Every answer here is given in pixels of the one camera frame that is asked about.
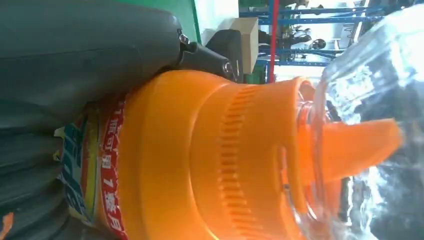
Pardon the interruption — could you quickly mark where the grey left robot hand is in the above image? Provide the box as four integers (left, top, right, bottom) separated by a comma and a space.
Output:
0, 0, 239, 134

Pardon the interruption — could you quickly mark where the cardboard box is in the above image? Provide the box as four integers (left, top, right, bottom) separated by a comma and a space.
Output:
229, 17, 260, 76

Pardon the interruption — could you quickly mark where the red post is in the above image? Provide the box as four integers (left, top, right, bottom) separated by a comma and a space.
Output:
268, 0, 281, 84

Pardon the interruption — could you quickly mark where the blue metal rack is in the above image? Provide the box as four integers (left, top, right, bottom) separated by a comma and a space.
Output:
238, 0, 408, 84

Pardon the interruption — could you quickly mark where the orange drink bottle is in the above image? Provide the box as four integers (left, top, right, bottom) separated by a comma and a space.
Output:
54, 3, 424, 240

